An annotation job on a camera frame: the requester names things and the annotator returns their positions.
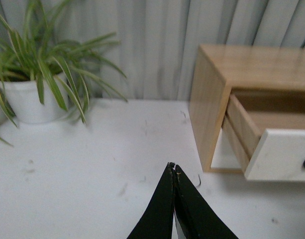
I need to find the white drawer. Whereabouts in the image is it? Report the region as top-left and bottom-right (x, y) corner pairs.
(222, 92), (305, 182)

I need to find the grey curtain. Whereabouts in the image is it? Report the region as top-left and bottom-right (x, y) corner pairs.
(54, 0), (305, 100)

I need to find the green spider plant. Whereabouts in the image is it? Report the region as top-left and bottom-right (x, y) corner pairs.
(0, 0), (128, 147)

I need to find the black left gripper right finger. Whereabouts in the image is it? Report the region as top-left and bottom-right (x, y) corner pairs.
(174, 165), (237, 239)

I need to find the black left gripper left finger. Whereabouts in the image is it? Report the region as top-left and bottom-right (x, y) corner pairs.
(128, 162), (175, 239)

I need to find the white plant pot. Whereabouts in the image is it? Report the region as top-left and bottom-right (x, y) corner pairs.
(0, 81), (66, 124)

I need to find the wooden drawer cabinet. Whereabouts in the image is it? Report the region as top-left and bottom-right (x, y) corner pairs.
(189, 45), (305, 175)

